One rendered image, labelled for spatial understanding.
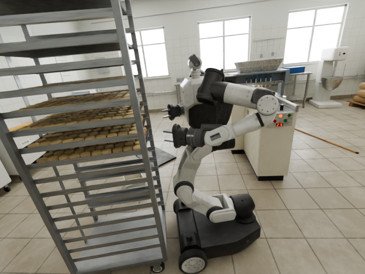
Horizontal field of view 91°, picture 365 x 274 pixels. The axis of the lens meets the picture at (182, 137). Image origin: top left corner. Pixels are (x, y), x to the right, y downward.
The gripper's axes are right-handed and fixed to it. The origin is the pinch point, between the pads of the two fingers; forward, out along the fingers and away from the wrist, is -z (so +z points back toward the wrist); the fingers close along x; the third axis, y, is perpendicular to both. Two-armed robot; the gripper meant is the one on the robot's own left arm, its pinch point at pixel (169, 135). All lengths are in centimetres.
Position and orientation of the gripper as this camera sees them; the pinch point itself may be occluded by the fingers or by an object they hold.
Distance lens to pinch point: 92.1
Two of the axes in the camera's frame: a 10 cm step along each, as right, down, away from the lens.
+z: 9.2, 0.7, -4.0
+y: -3.9, 3.8, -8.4
